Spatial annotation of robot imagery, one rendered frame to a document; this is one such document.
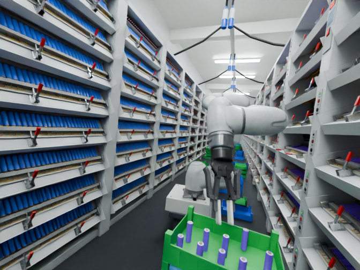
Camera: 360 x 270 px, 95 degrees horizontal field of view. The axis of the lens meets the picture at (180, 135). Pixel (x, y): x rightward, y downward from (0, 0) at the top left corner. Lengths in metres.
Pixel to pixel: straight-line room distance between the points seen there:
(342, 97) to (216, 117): 0.61
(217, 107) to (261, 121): 0.16
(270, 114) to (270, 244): 0.41
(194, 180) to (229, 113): 0.82
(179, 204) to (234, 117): 0.91
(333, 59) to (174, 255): 1.01
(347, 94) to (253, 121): 0.52
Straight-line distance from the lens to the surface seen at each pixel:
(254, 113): 0.64
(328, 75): 1.03
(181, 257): 0.54
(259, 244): 0.70
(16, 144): 0.97
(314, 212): 1.01
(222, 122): 0.60
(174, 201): 1.35
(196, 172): 1.32
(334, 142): 1.02
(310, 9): 1.68
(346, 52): 1.09
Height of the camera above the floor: 0.86
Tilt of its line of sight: 3 degrees down
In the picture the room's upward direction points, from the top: 6 degrees clockwise
